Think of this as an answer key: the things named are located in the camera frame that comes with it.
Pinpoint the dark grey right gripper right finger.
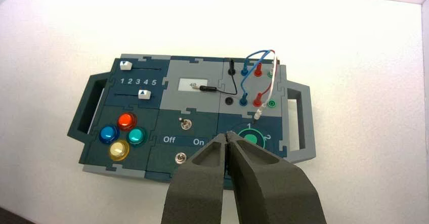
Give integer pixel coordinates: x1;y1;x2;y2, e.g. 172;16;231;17
227;131;328;224

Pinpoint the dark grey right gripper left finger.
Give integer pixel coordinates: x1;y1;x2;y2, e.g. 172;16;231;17
160;133;228;224

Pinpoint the teal rotary knob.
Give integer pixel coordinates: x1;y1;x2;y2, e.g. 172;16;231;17
241;130;262;147

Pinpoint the teal and grey control box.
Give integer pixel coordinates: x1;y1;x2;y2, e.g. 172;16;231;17
67;53;317;190

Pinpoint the green round push button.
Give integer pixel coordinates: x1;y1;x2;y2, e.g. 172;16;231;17
126;127;148;148

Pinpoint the yellow round push button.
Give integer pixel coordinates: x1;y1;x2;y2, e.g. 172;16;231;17
108;139;131;162

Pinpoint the red round push button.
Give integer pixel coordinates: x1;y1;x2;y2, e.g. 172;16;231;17
116;112;139;132

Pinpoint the blue round push button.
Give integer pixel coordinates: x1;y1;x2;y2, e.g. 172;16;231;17
99;124;121;146

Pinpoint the red banana plug cable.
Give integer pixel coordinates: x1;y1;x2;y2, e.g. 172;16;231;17
252;49;278;108

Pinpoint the blue banana plug cable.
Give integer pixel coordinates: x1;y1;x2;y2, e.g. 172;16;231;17
239;50;273;107

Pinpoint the white banana plug cable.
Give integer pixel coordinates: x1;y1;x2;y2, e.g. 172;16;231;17
253;50;280;121

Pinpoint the black banana plug cable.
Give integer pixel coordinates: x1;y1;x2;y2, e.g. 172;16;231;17
198;57;239;97

